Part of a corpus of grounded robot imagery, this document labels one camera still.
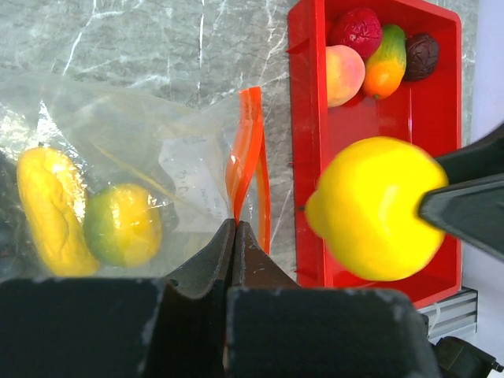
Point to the red wrinkled fruit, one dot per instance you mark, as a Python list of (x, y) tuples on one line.
[(359, 29)]

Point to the yellow pear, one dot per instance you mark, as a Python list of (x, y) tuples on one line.
[(366, 208)]

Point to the dark purple passionfruit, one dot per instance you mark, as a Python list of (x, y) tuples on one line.
[(422, 55)]

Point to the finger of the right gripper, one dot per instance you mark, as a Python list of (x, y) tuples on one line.
[(479, 159), (471, 211)]

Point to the red plastic bin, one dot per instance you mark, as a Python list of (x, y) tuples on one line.
[(426, 113)]

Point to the green orange mango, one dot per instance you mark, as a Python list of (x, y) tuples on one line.
[(385, 69)]

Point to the clear zip top bag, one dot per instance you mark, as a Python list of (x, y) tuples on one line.
[(202, 166)]

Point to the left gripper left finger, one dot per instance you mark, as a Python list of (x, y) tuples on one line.
[(170, 326)]

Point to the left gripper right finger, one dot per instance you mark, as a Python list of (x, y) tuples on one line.
[(275, 328)]

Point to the peach fruit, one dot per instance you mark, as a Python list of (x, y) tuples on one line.
[(345, 73)]

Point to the green yellow orange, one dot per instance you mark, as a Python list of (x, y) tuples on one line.
[(122, 225)]

